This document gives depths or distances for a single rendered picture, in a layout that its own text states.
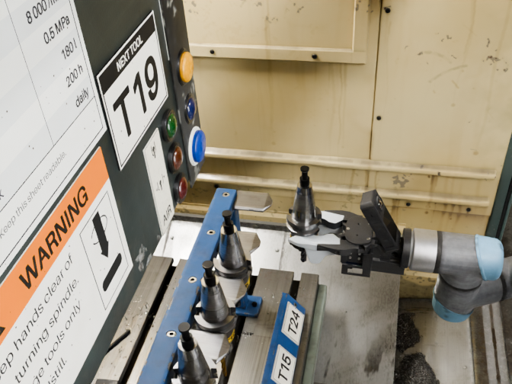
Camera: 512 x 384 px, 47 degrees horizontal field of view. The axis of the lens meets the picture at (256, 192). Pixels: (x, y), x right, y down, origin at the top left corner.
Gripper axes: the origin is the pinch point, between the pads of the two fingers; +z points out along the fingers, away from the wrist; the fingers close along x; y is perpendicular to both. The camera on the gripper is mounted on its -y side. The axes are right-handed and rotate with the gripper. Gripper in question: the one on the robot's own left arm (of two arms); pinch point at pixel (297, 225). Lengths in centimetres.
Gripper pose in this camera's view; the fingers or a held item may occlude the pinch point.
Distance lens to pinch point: 107.9
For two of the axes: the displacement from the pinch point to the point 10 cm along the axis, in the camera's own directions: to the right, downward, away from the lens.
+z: -9.8, -1.1, 1.8
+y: 0.3, 7.8, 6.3
